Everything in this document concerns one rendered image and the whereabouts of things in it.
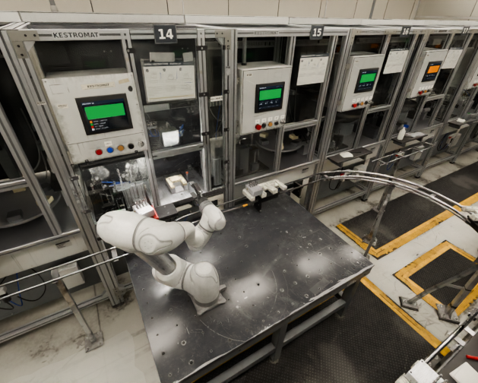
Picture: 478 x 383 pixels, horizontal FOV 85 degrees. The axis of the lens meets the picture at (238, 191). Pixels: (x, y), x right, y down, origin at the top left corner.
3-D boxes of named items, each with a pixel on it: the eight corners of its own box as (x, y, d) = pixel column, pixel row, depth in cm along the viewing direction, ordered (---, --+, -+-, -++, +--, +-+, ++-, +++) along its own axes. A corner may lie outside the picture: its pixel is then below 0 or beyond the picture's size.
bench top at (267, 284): (163, 395, 121) (163, 391, 118) (121, 246, 196) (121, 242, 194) (373, 268, 184) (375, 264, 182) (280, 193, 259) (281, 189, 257)
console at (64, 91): (74, 166, 148) (41, 80, 122) (71, 147, 168) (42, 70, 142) (149, 151, 165) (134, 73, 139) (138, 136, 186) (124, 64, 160)
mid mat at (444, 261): (451, 322, 219) (452, 321, 219) (391, 274, 258) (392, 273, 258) (503, 274, 262) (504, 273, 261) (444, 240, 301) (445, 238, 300)
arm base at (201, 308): (232, 299, 157) (232, 294, 154) (198, 317, 148) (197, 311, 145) (219, 277, 170) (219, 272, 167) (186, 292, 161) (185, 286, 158)
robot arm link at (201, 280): (213, 308, 147) (212, 283, 134) (184, 298, 151) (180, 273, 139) (223, 284, 159) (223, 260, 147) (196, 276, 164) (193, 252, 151)
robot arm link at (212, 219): (207, 200, 152) (195, 219, 155) (218, 216, 141) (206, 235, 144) (220, 206, 159) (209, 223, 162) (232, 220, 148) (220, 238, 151)
